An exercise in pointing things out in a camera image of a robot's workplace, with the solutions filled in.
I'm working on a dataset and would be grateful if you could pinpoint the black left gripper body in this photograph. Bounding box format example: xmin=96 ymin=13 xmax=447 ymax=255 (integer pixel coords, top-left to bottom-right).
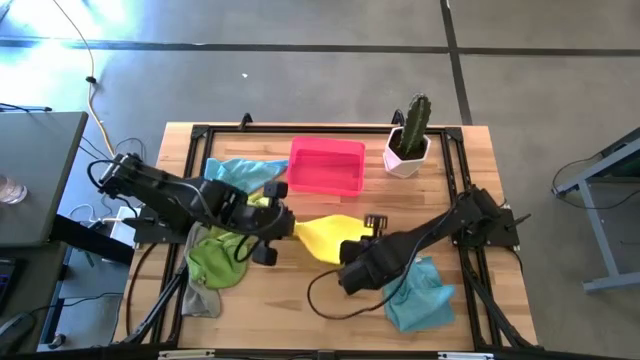
xmin=233 ymin=196 xmax=280 ymax=268

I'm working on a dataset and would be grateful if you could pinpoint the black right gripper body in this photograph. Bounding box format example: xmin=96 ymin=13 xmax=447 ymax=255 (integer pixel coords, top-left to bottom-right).
xmin=338 ymin=234 xmax=417 ymax=297

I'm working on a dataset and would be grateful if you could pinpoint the yellow microfiber towel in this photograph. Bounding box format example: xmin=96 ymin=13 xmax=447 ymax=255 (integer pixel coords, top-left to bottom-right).
xmin=293 ymin=213 xmax=374 ymax=266

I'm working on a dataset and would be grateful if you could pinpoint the bright green microfiber towel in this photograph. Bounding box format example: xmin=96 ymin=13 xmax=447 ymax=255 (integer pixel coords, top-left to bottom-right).
xmin=187 ymin=224 xmax=251 ymax=291

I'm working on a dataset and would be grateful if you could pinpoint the teal microfiber towel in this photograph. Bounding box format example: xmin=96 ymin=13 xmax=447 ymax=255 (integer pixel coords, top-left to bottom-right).
xmin=382 ymin=255 xmax=457 ymax=334

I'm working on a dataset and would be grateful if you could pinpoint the light blue microfiber towel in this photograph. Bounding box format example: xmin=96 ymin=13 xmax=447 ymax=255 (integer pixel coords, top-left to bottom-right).
xmin=203 ymin=157 xmax=290 ymax=196

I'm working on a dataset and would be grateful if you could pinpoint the grey microfiber towel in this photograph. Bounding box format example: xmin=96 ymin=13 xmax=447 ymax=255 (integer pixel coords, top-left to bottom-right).
xmin=180 ymin=222 xmax=224 ymax=320

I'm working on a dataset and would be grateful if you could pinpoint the pink plastic bin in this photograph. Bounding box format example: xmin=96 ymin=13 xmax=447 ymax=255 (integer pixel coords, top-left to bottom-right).
xmin=285 ymin=135 xmax=367 ymax=199

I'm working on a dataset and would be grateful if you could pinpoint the white faceted plant pot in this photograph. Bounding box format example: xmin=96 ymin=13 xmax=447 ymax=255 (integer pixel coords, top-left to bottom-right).
xmin=382 ymin=126 xmax=432 ymax=179

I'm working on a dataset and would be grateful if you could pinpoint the white strip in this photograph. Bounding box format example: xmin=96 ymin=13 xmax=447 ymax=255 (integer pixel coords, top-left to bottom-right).
xmin=438 ymin=351 xmax=496 ymax=360
xmin=158 ymin=349 xmax=216 ymax=360

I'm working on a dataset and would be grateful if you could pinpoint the white power adapter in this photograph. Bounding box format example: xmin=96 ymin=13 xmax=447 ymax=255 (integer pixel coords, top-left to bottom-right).
xmin=108 ymin=205 xmax=139 ymax=246

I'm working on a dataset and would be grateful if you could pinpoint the black desk support bar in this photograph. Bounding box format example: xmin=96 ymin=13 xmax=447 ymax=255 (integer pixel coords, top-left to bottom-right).
xmin=49 ymin=213 xmax=136 ymax=266

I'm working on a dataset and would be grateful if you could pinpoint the grey desk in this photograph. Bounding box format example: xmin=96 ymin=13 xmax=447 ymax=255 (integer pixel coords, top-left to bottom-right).
xmin=0 ymin=110 xmax=90 ymax=250

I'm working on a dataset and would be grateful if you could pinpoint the clear drinking glass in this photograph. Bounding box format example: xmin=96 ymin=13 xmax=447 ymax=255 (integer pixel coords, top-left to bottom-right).
xmin=0 ymin=174 xmax=29 ymax=205

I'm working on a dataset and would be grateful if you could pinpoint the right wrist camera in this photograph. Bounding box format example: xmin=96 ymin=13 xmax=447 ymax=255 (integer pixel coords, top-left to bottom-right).
xmin=363 ymin=213 xmax=390 ymax=237

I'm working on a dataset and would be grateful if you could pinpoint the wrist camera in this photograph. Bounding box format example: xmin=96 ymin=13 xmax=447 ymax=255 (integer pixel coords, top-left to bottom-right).
xmin=263 ymin=180 xmax=290 ymax=200
xmin=363 ymin=213 xmax=390 ymax=237

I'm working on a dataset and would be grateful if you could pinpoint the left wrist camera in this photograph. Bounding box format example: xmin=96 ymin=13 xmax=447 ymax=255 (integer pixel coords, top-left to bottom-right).
xmin=263 ymin=180 xmax=290 ymax=200

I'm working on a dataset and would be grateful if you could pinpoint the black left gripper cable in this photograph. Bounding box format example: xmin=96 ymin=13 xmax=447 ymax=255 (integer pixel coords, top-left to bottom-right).
xmin=233 ymin=219 xmax=274 ymax=265

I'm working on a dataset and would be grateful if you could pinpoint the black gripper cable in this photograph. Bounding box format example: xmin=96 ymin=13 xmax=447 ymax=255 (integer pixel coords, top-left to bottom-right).
xmin=306 ymin=249 xmax=416 ymax=321
xmin=233 ymin=219 xmax=274 ymax=265

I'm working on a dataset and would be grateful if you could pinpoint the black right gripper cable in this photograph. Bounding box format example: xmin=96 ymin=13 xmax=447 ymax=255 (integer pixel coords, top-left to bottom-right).
xmin=306 ymin=249 xmax=416 ymax=321

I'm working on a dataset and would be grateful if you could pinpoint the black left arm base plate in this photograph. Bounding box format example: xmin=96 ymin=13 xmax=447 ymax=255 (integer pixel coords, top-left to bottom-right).
xmin=124 ymin=204 xmax=189 ymax=246

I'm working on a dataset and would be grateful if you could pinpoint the black aluminium table frame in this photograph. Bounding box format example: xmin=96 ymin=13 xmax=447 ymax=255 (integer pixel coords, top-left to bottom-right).
xmin=110 ymin=112 xmax=540 ymax=354

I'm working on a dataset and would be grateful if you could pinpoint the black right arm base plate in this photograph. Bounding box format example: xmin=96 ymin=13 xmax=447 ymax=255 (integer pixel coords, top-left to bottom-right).
xmin=449 ymin=207 xmax=521 ymax=249

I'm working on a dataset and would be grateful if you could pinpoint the black floor cable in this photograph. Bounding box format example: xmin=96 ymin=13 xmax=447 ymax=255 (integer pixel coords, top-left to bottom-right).
xmin=551 ymin=156 xmax=640 ymax=211

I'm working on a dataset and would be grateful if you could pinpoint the grey metal table frame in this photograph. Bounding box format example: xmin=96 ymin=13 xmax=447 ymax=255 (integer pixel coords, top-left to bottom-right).
xmin=551 ymin=127 xmax=640 ymax=294

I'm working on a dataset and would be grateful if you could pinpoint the yellow floor cable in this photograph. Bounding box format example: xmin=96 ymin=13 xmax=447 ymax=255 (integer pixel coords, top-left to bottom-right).
xmin=52 ymin=0 xmax=119 ymax=157

